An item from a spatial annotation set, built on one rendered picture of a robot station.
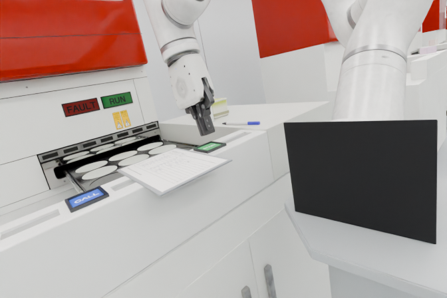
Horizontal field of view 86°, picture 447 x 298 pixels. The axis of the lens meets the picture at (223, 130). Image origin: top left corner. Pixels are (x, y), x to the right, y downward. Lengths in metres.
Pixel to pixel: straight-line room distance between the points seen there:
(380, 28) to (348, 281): 0.49
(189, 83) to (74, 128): 0.61
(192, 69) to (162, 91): 2.31
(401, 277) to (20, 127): 1.02
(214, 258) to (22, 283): 0.33
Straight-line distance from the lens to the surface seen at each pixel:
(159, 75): 2.81
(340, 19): 0.74
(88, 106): 1.03
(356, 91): 0.51
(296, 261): 0.85
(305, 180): 0.49
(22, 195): 1.05
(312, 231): 0.49
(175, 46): 0.53
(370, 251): 0.46
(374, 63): 0.55
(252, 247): 0.66
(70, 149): 1.03
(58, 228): 0.42
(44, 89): 1.02
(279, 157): 0.67
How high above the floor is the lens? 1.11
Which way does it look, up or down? 13 degrees down
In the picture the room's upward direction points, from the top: 11 degrees counter-clockwise
